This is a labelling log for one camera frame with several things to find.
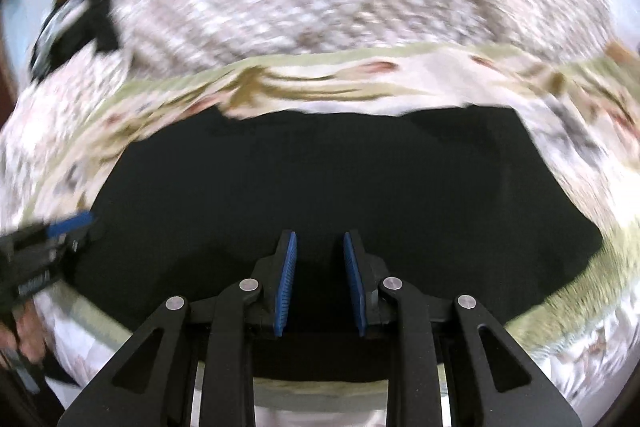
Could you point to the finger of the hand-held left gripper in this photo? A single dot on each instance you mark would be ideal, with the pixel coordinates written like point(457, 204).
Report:
point(72, 223)

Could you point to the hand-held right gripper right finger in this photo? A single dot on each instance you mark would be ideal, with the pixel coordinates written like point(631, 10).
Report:
point(354, 282)

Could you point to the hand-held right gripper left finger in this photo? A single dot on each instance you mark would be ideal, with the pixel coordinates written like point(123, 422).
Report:
point(286, 282)

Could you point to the black pants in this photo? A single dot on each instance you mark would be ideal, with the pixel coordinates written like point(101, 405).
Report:
point(320, 172)

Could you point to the person's left hand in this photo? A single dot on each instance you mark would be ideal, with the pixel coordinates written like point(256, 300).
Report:
point(25, 332)

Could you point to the black garment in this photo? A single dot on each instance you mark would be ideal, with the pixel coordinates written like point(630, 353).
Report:
point(97, 24)

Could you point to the light blue cloth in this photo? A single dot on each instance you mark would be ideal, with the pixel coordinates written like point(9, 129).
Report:
point(60, 19)

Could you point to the cream fleece blanket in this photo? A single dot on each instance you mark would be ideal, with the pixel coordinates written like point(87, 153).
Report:
point(350, 72)

